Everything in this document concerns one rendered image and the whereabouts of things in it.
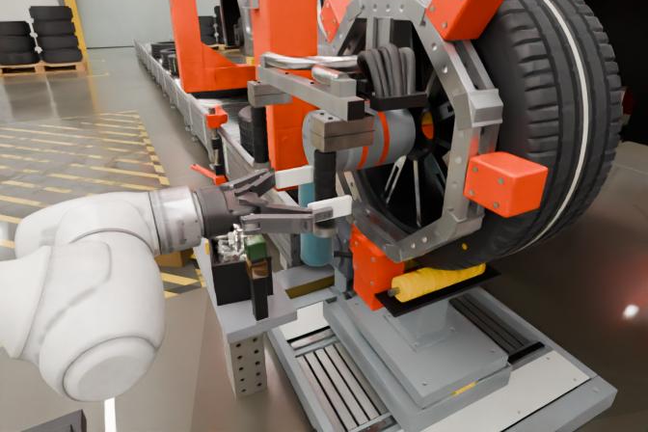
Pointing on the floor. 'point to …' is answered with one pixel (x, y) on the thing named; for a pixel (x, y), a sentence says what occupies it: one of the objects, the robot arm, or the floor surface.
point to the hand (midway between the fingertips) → (324, 189)
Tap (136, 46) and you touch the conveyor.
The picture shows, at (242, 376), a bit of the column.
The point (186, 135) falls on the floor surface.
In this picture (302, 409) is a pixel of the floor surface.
